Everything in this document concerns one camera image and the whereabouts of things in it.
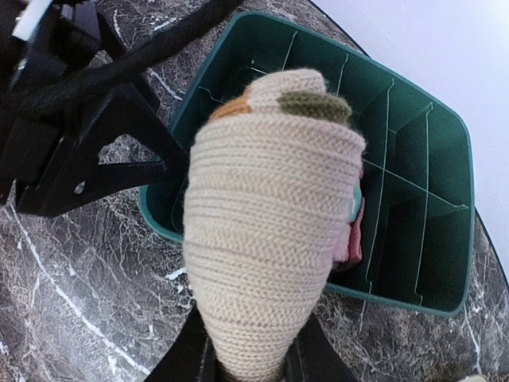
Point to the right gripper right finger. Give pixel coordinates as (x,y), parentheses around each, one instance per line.
(312,358)

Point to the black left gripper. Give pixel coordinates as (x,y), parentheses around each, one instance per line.
(57,113)

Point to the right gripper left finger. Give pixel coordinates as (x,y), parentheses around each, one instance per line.
(191,357)

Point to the green compartment tray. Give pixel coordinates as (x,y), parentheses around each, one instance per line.
(417,163)

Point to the pink patterned sock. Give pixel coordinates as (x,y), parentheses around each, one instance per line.
(348,251)

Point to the beige sock with olive toe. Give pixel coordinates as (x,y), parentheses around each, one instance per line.
(271,186)

